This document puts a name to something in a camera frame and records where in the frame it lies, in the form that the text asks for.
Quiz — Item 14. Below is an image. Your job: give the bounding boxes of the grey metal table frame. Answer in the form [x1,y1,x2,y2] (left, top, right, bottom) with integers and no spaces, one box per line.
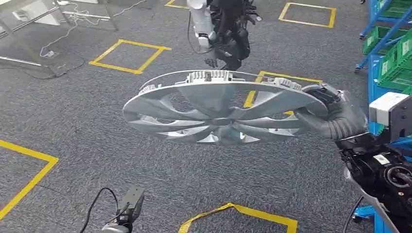
[0,0,119,78]

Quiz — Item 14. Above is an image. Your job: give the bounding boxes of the black and white humanoid robot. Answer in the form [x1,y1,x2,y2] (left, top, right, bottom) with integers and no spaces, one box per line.
[187,0,263,71]

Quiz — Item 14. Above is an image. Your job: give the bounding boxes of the yellow floor tape square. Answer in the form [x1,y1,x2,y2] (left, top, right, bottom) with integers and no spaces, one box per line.
[88,39,172,75]
[243,70,324,116]

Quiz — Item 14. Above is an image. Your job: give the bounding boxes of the blue metal shelf rack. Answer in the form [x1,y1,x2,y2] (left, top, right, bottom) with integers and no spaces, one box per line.
[354,0,412,73]
[352,54,412,233]

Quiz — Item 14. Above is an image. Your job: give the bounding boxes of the white cable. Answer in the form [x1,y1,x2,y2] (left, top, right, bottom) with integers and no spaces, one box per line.
[39,0,147,59]

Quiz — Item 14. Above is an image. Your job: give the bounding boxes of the yellow tape square, torn corner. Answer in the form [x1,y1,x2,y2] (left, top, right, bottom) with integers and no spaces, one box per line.
[178,202,298,233]

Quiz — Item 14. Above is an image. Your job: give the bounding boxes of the black cable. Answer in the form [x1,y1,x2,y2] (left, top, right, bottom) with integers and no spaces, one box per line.
[79,187,119,233]

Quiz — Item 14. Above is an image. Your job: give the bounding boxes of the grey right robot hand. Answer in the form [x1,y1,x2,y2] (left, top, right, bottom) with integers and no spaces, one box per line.
[293,83,368,140]

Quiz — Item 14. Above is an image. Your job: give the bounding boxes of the silver plastic wheel hubcap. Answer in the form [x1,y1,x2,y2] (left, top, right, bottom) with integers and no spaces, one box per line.
[122,69,329,145]

